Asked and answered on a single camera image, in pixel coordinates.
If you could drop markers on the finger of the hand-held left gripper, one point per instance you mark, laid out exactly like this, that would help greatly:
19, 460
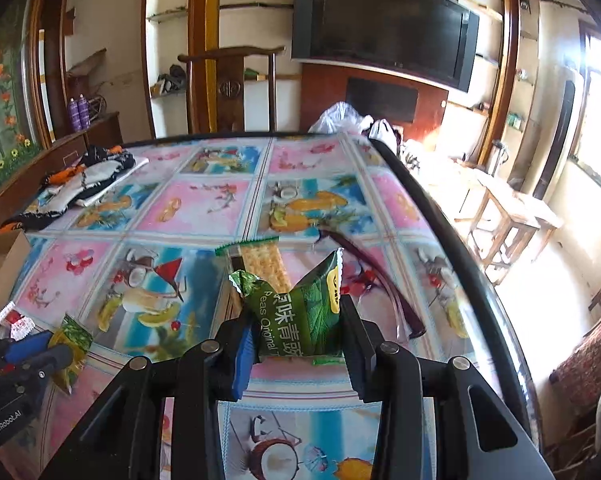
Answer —
55, 357
28, 347

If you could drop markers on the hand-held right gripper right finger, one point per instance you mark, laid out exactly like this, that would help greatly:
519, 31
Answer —
358, 360

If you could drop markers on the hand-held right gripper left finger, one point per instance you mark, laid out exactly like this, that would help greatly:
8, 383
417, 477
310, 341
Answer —
243, 365

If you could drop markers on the white and red packet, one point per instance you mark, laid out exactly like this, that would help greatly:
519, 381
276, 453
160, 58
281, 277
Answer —
21, 331
8, 316

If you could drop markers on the green pea snack packet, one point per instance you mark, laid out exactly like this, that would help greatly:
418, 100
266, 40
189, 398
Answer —
75, 335

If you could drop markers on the dark green snack packet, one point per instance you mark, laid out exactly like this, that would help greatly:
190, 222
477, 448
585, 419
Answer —
295, 310

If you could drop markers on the cardboard box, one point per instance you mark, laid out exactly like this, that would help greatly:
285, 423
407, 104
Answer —
3, 260

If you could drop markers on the clear cracker packet green ends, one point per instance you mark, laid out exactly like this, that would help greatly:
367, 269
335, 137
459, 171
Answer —
263, 265

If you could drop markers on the printed fruit tablecloth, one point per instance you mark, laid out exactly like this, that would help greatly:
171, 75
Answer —
190, 210

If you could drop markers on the black white orange scarf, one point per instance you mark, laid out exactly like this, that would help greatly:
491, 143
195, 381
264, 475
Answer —
95, 175

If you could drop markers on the wooden sideboard cabinet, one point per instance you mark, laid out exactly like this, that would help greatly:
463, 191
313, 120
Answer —
55, 152

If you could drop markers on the wooden stool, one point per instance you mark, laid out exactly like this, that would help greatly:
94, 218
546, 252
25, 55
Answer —
515, 210

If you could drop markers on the red patterned cushion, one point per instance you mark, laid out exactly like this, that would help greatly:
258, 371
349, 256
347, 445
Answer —
585, 360

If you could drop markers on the white and black bag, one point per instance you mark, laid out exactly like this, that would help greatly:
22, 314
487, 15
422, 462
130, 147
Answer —
384, 132

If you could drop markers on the purple bottle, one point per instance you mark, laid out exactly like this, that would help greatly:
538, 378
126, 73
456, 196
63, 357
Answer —
84, 110
73, 112

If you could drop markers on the clear plastic bag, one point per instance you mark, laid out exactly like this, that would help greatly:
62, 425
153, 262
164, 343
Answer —
338, 117

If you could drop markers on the steel kettle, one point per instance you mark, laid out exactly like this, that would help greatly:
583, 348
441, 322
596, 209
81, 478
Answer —
498, 160

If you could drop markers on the dark wooden chair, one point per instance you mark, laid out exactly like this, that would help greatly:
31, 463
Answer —
230, 90

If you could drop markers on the dark clutter on shelf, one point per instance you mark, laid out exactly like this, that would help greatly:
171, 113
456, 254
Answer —
170, 82

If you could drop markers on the white standing air conditioner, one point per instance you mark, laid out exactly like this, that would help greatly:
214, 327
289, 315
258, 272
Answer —
555, 135

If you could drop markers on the black flat television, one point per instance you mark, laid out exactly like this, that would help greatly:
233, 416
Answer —
380, 25

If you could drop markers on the bright window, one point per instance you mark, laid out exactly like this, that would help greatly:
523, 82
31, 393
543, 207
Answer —
600, 110

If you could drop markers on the purple frame eyeglasses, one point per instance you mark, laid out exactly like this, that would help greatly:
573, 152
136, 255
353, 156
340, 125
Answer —
416, 329

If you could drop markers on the floral wall mural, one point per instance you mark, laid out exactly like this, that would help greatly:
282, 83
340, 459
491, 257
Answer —
0, 125

